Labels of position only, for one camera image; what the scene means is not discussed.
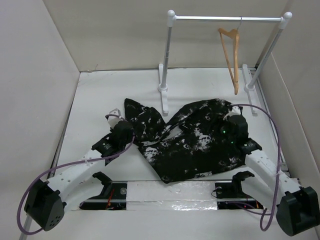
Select black white patterned trousers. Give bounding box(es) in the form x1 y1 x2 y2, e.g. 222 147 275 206
124 98 245 184

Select wooden clothes hanger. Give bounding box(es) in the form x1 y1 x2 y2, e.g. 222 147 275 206
217 16 243 95

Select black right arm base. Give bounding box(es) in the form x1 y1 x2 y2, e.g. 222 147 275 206
211 171 263 210

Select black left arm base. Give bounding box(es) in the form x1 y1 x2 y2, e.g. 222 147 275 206
79 172 128 211

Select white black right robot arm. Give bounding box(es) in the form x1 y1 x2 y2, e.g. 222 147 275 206
221 114 320 237

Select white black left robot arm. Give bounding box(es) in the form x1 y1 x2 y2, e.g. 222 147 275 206
24 119 135 232

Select white silver clothes rack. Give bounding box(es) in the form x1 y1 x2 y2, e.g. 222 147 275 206
157 9 293 117

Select silver tape strip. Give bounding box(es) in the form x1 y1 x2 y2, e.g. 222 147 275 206
126 180 218 211

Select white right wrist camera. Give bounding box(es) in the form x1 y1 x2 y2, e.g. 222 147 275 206
223 106 242 121

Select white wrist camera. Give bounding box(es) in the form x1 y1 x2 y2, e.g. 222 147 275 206
105 108 124 129
223 106 242 121

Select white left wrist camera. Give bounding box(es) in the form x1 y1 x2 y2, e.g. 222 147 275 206
105 108 124 129

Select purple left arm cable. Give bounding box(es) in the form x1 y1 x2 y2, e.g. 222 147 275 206
16 113 137 236

